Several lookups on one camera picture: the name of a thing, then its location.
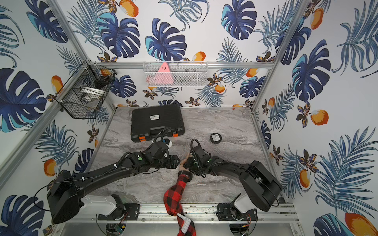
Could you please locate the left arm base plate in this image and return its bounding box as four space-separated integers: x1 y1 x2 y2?
97 203 140 221

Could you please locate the aluminium front rail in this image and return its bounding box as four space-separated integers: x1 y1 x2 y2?
56 202 300 224

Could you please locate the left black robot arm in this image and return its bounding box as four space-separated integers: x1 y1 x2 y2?
47 141 180 224

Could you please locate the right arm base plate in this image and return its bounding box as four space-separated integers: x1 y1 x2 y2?
216 203 258 221

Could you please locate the black plastic tool case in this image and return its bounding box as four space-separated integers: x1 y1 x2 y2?
131 104 186 143

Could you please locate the small round black tin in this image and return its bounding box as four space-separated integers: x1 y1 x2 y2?
210 133 222 144

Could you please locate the black wire basket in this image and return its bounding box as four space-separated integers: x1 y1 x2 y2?
54 61 117 120

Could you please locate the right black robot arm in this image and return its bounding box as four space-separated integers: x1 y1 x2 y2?
184 139 283 221

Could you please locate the red plaid sleeve arm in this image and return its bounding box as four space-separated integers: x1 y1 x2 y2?
163 177 196 236

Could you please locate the pink triangle item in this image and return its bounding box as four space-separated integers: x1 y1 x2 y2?
154 62 174 85

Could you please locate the clear mesh wall shelf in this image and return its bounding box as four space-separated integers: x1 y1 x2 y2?
143 61 208 87

